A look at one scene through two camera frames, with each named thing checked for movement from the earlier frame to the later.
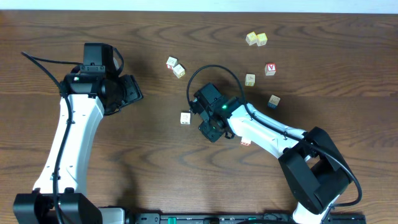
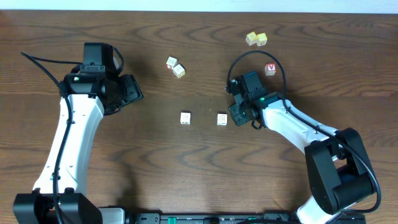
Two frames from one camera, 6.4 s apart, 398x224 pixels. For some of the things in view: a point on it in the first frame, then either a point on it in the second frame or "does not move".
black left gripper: [132, 88] does not move
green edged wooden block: [185, 118] does not move
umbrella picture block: [178, 71] does not move
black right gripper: [212, 135] to [239, 120]
